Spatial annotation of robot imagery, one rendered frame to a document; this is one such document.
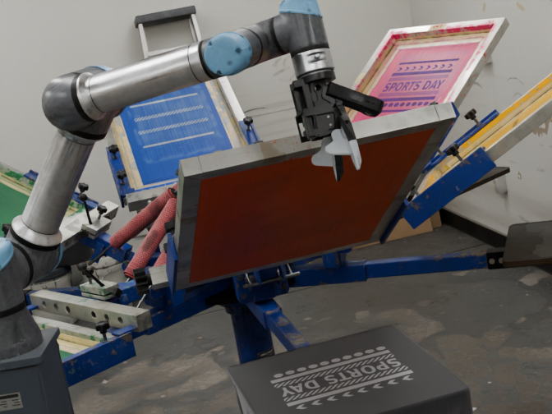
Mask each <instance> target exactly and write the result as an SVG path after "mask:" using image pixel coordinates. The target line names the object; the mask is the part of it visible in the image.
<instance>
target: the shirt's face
mask: <svg viewBox="0 0 552 414"><path fill-rule="evenodd" d="M379 346H384V347H386V348H387V349H388V350H389V351H390V352H391V353H393V354H394V355H395V356H396V357H397V358H398V359H399V360H400V361H401V362H402V363H403V364H404V365H405V366H407V367H408V368H409V369H410V370H411V371H412V372H414V373H415V374H416V375H417V376H418V377H419V378H418V379H412V380H409V381H406V382H402V383H400V384H394V385H391V386H388V387H384V388H382V389H376V390H373V391H370V392H366V393H361V394H358V395H355V396H351V397H348V398H343V399H339V400H337V401H333V402H328V403H325V404H322V405H319V406H315V407H310V408H307V409H304V410H300V411H297V412H292V411H291V409H290V408H289V407H288V405H287V404H286V403H285V401H284V400H283V398H282V397H281V395H280V394H279V393H278V391H277V389H276V388H275V387H274V386H273V384H272V383H271V381H270V380H269V378H268V377H267V376H268V375H274V374H277V373H280V372H284V371H287V370H292V369H296V368H299V367H303V366H308V365H311V364H315V363H318V362H321V361H327V360H330V359H334V358H336V357H342V356H346V355H348V354H352V353H355V352H361V351H364V350H367V349H371V348H374V347H379ZM229 367H230V368H231V370H232V372H233V374H234V375H235V376H236V378H237V380H238V381H239V383H240V385H241V386H242V388H243V389H244V391H245V392H246V395H247V396H248V398H249V399H250V400H251V402H252V404H253V406H254V407H255V409H256V411H257V412H258V413H259V414H376V413H379V412H384V411H388V410H390V409H394V408H396V407H402V406H405V405H408V404H411V403H417V402H420V401H423V400H426V399H429V398H434V397H438V396H440V395H444V394H446V393H452V392H455V391H458V390H461V389H465V388H466V387H467V386H466V385H465V384H464V383H463V382H462V381H460V380H459V379H458V378H457V377H455V376H454V375H453V374H451V373H450V372H449V371H448V370H446V369H445V368H444V367H443V366H441V365H440V364H439V363H438V362H437V361H436V360H434V359H433V358H432V357H431V356H429V355H428V354H427V353H426V352H424V351H423V350H422V349H420V348H419V347H418V346H417V345H416V344H415V343H414V342H412V341H411V340H410V339H409V338H407V337H406V336H405V335H404V334H402V333H401V332H400V331H398V330H397V329H396V328H394V327H393V326H392V325H391V324H390V325H386V326H384V327H380V328H377V329H371V330H367V331H365V332H361V333H355V334H352V335H348V336H345V337H342V338H336V339H333V340H329V341H326V342H323V343H317V344H314V345H310V346H307V347H302V348H298V349H295V350H291V351H288V352H283V353H279V354H276V355H272V356H267V357H264V358H260V359H257V360H253V361H248V362H245V363H241V364H238V365H234V366H229Z"/></svg>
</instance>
